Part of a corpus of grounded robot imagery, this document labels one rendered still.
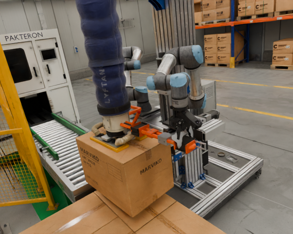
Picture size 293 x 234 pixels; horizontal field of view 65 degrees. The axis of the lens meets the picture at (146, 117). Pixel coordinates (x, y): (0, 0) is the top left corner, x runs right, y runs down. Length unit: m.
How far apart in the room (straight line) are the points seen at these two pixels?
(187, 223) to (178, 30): 1.43
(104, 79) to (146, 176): 0.67
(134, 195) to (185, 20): 1.39
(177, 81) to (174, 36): 0.93
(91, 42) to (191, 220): 1.30
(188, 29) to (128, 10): 10.90
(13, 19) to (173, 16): 9.25
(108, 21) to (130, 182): 0.95
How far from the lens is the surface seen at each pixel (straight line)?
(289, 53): 8.53
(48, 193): 2.93
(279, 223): 2.57
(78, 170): 2.51
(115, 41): 1.44
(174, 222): 1.72
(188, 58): 1.51
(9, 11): 10.83
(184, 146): 1.17
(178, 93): 1.08
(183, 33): 2.02
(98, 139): 1.66
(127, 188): 1.45
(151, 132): 1.34
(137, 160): 1.42
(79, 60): 11.44
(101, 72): 1.44
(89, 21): 1.43
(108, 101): 1.48
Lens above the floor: 1.77
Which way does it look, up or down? 21 degrees down
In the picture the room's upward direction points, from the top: 8 degrees counter-clockwise
